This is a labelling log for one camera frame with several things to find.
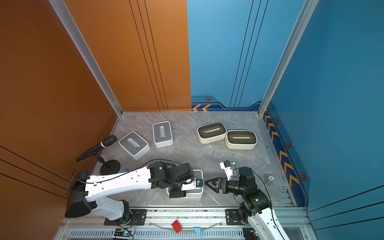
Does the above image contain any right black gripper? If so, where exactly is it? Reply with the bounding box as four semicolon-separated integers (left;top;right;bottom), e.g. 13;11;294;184
205;177;247;197

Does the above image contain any grey lid tissue box front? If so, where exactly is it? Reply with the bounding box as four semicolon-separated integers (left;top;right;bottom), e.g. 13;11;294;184
167;170;204;201

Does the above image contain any grey lid tissue box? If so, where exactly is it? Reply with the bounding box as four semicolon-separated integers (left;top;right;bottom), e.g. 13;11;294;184
153;121;174;148
119;131;150;160
167;170;204;201

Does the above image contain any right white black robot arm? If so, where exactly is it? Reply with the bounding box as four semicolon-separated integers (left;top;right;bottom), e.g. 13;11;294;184
205;167;289;240

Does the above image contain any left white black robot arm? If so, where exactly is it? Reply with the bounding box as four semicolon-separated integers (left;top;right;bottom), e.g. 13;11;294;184
65;160;203;224

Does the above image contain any grey lid tissue box left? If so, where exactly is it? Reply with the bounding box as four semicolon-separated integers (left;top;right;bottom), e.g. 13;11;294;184
119;131;150;160

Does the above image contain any grey lid tissue box back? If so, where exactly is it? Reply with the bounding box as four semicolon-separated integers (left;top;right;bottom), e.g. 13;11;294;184
153;121;174;148

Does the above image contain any red plastic block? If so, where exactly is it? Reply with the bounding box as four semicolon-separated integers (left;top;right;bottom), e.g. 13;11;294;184
172;220;183;234

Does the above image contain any blue triangle piece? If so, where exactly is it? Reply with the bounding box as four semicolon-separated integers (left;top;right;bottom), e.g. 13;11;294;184
193;227;202;238

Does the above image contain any dark lid cream box right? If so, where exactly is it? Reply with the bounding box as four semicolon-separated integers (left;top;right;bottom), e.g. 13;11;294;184
225;130;258;150

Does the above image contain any dark lid cream box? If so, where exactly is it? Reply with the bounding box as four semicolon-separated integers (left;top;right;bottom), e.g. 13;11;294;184
197;122;227;144
225;130;258;150

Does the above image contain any dark lid cream box left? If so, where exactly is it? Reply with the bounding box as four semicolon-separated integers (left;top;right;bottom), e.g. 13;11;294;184
197;122;227;144

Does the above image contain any left green circuit board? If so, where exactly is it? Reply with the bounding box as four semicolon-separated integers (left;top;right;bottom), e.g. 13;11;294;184
114;228;134;240

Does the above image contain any black microphone on stand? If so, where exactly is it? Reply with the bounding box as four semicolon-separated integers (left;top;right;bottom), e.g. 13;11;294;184
76;135;121;176

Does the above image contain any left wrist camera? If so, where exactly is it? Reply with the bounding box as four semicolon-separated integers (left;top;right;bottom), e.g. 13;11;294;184
181;179;203;191

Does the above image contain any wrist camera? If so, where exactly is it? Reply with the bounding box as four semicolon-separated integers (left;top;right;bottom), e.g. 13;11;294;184
220;161;234;181
181;179;203;191

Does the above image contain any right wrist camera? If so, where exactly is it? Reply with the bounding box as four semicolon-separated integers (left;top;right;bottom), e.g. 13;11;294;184
220;161;234;181

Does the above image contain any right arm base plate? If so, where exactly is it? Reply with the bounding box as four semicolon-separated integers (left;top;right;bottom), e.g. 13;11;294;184
225;209;247;226

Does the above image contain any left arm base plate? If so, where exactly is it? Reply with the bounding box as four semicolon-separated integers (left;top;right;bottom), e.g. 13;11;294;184
104;209;147;227

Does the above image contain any right aluminium corner post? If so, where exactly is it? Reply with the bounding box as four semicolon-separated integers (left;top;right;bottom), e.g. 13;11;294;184
258;0;319;117

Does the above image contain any aluminium corner post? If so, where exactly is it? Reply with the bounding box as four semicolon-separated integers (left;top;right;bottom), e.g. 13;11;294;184
258;0;319;117
49;0;123;117

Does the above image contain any left aluminium corner post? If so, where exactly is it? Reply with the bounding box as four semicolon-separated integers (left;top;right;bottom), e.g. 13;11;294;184
49;0;123;117

